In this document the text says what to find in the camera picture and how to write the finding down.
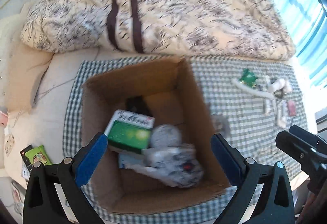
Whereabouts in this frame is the beige pillow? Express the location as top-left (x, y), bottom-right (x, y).
top-left (6, 41), bottom-right (53, 111)

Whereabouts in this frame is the white roller bottle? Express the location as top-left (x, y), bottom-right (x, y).
top-left (268, 78), bottom-right (286, 93)

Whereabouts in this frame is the pink square card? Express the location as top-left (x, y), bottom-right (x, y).
top-left (287, 100), bottom-right (297, 117)

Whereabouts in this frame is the small white tube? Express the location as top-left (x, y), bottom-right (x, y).
top-left (263, 98), bottom-right (271, 116)

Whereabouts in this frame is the blue window curtain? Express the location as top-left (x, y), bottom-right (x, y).
top-left (273, 0), bottom-right (326, 87)

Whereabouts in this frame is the green snack packet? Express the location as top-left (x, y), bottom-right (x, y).
top-left (25, 145), bottom-right (53, 165)

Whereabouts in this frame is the floral patterned duvet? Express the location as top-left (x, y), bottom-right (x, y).
top-left (20, 0), bottom-right (295, 61)

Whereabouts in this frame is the white bed sheet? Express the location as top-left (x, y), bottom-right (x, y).
top-left (1, 14), bottom-right (100, 185)

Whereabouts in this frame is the green white medicine box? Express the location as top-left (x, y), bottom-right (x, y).
top-left (104, 109), bottom-right (155, 154)

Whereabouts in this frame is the green foil packet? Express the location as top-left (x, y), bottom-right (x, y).
top-left (239, 68), bottom-right (258, 88)

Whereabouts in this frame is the brown cardboard box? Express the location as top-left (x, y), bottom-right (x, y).
top-left (82, 58), bottom-right (230, 215)

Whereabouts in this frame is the crumpled white plastic bag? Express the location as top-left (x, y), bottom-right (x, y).
top-left (125, 144), bottom-right (205, 188)

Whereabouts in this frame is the white phone stand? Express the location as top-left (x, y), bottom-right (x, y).
top-left (276, 100), bottom-right (287, 129)

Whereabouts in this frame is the green checkered cloth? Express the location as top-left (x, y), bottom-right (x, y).
top-left (63, 56), bottom-right (308, 223)

